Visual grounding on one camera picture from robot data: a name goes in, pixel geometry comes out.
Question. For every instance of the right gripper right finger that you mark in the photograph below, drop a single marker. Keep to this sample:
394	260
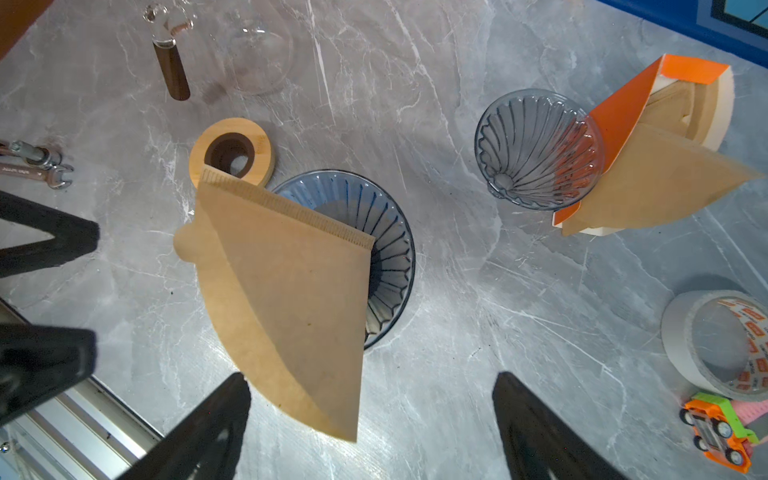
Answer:
537	444

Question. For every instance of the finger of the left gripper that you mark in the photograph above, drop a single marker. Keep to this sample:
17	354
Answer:
70	237
39	363

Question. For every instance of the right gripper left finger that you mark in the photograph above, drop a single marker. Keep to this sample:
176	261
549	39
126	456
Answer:
207	444

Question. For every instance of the brown paper coffee filter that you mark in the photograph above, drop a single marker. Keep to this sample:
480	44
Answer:
286	289

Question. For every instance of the blue glass dripper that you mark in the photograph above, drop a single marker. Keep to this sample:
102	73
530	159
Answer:
360	203

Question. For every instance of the orange coffee filter box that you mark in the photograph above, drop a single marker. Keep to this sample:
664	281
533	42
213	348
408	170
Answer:
688	97

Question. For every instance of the grey glass dripper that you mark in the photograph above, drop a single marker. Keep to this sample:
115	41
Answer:
539	150

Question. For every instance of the loose brown paper filter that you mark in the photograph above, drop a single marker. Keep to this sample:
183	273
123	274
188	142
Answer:
658	178

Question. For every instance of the metal wrench set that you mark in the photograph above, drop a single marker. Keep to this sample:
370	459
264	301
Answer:
39	163

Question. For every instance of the white tape roll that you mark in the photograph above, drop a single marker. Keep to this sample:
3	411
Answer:
717	340

